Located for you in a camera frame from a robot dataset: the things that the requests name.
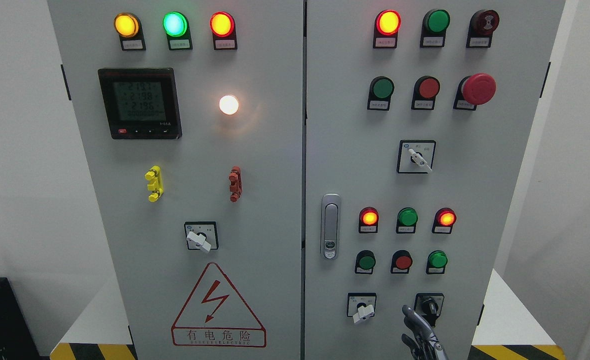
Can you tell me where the red push button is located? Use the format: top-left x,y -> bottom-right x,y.
389,249 -> 413,274
411,75 -> 441,111

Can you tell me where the white lit indicator light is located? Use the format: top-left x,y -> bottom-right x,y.
218,95 -> 240,116

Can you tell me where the yellow indicator light top left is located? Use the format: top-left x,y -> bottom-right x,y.
113,13 -> 146,51

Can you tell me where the green push button lower left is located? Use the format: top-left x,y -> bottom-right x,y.
354,249 -> 377,275

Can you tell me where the green push button upper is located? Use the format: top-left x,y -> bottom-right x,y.
366,76 -> 394,111

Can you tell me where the red push button upper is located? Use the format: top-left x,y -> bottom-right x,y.
411,75 -> 441,111

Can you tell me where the silver door handle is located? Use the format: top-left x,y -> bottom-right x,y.
320,193 -> 341,260

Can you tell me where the red lit indicator top right door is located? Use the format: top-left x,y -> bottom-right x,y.
372,9 -> 401,49

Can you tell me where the green push button lower right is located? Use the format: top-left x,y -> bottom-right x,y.
425,250 -> 448,275

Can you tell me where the grey robotic right hand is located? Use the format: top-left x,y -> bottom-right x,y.
401,304 -> 448,360

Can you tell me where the grey left cabinet door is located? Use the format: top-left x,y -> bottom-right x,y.
47,0 -> 305,360

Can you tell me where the upper right selector switch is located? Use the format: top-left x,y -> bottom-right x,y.
397,140 -> 437,174

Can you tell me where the green indicator lower middle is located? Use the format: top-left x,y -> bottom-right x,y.
396,207 -> 419,234

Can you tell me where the black digital power meter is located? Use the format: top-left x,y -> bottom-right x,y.
97,67 -> 183,140

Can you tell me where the dark red buzzer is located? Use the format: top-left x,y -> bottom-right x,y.
466,9 -> 500,49

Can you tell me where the red emergency stop button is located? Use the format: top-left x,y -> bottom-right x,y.
453,73 -> 497,111

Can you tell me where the red lit indicator lower right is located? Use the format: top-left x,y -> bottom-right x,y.
431,207 -> 457,234

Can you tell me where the grey right cabinet door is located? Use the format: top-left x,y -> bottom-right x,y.
303,0 -> 565,360

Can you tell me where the bottom right black selector switch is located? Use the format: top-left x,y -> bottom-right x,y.
413,292 -> 445,328

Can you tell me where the green indicator top right door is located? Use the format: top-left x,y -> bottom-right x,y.
420,9 -> 451,48

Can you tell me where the left door selector switch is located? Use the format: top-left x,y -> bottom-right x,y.
184,221 -> 219,253

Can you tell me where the red lit indicator lower left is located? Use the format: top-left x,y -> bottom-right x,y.
358,206 -> 379,234

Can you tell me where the green lit indicator light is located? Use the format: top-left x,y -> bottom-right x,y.
162,11 -> 193,51

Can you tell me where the red lit indicator light left door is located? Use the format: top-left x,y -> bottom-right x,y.
209,11 -> 238,51

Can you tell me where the bottom left white selector switch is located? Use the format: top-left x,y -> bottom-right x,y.
346,292 -> 377,325

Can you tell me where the red electric warning sticker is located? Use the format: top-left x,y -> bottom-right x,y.
171,262 -> 266,348

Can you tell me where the red push button lower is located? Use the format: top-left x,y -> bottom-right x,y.
389,249 -> 413,274

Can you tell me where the grey cabinet door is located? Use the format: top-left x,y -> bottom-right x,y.
47,0 -> 305,360
303,0 -> 565,360

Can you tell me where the green push button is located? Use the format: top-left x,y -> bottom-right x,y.
425,250 -> 448,275
366,76 -> 394,111
354,249 -> 377,275

